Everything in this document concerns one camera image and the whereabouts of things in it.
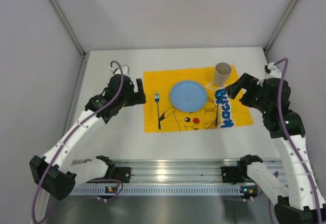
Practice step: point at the aluminium mounting rail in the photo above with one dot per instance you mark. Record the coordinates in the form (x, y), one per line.
(175, 171)

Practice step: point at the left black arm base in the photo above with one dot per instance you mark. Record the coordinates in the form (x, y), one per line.
(122, 174)

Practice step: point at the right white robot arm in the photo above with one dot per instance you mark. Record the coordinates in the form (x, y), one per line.
(300, 200)

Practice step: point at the perforated cable duct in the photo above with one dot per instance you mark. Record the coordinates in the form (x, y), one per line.
(160, 190)

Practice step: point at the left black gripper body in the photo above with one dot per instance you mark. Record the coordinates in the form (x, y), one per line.
(138, 93)

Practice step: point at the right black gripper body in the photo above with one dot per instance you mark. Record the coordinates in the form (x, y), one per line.
(244, 87)

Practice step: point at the blue metallic fork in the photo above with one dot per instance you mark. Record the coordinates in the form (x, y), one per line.
(156, 97)

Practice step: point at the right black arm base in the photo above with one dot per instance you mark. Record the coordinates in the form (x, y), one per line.
(234, 175)

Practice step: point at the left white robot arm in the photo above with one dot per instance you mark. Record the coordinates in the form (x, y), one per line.
(54, 171)

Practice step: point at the light blue plate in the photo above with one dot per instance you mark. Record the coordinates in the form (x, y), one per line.
(188, 96)

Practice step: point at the left aluminium frame post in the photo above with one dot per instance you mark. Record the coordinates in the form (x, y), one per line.
(67, 26)

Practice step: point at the beige paper cup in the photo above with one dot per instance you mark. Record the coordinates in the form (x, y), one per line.
(222, 72)

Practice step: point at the blue metallic spoon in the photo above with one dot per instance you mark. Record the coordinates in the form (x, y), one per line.
(218, 95)

